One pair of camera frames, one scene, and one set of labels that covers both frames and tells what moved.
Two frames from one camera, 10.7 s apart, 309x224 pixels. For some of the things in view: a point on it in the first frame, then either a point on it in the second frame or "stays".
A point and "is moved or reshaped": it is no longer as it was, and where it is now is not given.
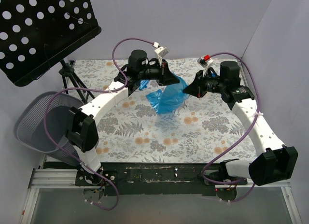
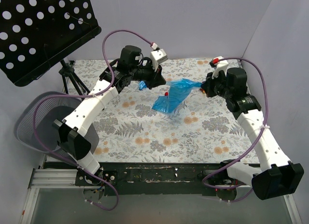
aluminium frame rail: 48,178 stays
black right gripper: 199,84 to 210,85
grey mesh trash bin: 40,124 stays
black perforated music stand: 38,30 stays
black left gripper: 164,72 to 155,77
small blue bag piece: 143,84 stays
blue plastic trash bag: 171,98 is moved or reshaped
